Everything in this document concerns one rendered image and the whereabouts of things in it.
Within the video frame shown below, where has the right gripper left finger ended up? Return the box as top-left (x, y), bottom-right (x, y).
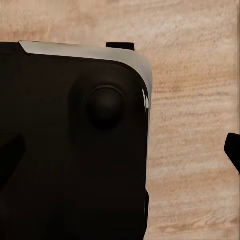
top-left (0, 133), bottom-right (26, 193)

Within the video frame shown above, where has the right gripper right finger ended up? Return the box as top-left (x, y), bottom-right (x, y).
top-left (224, 132), bottom-right (240, 172)

